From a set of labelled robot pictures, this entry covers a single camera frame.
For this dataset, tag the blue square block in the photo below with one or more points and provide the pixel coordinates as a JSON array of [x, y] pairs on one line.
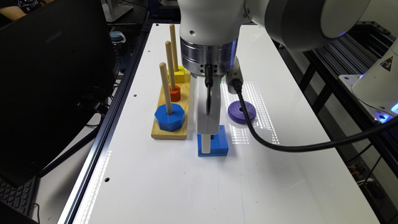
[[219, 144]]

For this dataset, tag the rear wooden peg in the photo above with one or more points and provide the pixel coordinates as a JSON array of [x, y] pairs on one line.
[[174, 47]]

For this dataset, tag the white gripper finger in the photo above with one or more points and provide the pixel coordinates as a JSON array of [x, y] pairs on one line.
[[205, 143]]

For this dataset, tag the yellow square block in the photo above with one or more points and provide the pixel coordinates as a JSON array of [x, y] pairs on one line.
[[179, 75]]

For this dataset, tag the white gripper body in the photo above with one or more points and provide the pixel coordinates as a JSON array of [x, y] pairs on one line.
[[207, 106]]

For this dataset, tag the blue octagon block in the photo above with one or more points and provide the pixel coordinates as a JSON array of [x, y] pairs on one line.
[[170, 122]]

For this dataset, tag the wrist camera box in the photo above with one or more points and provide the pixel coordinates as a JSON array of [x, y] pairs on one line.
[[234, 77]]

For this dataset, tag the black keyboard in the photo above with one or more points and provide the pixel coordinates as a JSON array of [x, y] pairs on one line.
[[19, 198]]

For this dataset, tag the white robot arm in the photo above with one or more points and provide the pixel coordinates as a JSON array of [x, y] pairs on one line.
[[209, 32]]

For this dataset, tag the front wooden peg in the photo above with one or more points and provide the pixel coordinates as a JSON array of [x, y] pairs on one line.
[[166, 88]]

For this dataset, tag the middle wooden peg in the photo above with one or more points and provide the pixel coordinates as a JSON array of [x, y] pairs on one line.
[[168, 47]]

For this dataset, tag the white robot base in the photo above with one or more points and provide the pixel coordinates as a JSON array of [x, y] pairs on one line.
[[376, 89]]

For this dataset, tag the orange octagon block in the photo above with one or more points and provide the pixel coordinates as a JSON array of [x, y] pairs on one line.
[[175, 95]]

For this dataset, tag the wooden peg base board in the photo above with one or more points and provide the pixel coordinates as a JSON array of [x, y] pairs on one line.
[[179, 134]]

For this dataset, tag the blue lid water bottle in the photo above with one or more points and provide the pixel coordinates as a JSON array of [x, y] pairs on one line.
[[121, 48]]

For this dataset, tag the wooden peg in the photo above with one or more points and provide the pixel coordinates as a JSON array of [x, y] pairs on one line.
[[166, 88], [168, 47], [174, 47]]

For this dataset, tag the black Samsung monitor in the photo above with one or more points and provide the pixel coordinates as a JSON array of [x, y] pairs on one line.
[[57, 68]]

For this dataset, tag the person forearm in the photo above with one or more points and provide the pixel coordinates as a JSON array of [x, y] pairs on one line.
[[16, 9]]

